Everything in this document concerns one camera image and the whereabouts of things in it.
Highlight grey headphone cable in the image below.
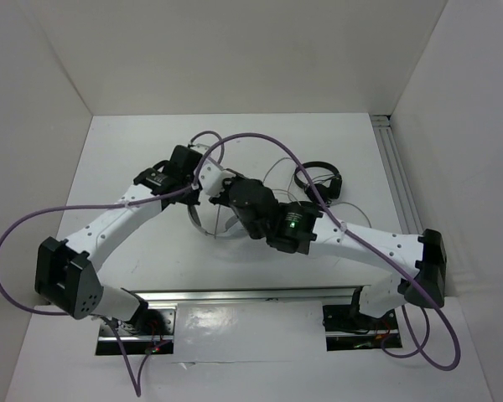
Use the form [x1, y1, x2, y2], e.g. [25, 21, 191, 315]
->
[211, 157, 372, 235]

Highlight white grey headphones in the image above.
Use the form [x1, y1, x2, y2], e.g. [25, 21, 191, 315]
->
[187, 205, 245, 240]

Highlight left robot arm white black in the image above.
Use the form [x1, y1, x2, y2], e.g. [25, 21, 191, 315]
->
[34, 145, 202, 334]

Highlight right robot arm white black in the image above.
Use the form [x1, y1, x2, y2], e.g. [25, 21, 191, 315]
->
[199, 167, 446, 328]

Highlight black headphones far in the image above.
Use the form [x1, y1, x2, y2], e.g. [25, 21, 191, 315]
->
[293, 161, 343, 206]

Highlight white cover plate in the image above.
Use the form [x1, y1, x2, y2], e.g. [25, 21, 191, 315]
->
[173, 301, 326, 363]

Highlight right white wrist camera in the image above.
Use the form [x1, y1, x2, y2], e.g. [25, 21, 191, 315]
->
[196, 160, 236, 197]

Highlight aluminium front rail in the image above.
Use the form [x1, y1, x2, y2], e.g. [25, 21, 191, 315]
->
[133, 286, 358, 303]

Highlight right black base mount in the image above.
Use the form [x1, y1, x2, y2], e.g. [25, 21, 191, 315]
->
[323, 305, 402, 352]

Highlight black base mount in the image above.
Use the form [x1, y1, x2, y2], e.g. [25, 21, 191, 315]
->
[323, 305, 402, 352]
[95, 304, 177, 356]

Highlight aluminium side rail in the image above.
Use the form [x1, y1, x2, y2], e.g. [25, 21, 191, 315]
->
[370, 115, 423, 234]

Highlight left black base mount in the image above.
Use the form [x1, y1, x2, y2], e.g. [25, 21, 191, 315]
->
[95, 304, 177, 356]

